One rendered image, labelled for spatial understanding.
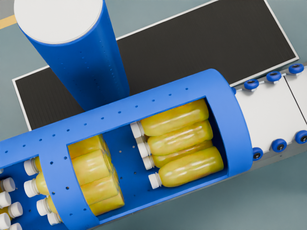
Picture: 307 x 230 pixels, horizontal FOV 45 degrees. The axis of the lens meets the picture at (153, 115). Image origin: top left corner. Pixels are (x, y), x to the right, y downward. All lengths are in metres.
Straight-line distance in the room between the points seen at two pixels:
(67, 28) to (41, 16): 0.09
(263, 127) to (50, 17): 0.74
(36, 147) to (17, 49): 1.58
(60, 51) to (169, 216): 1.16
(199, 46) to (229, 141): 1.30
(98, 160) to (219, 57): 1.34
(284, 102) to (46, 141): 0.73
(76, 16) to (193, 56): 1.02
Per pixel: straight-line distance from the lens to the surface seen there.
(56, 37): 1.19
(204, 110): 0.95
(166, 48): 2.10
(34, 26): 1.23
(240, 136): 0.87
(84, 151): 0.94
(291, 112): 1.24
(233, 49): 2.14
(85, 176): 0.90
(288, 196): 2.16
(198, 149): 1.05
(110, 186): 0.94
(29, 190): 0.94
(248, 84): 1.17
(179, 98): 0.88
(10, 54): 2.44
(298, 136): 1.17
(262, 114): 1.21
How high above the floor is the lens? 2.06
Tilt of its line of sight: 75 degrees down
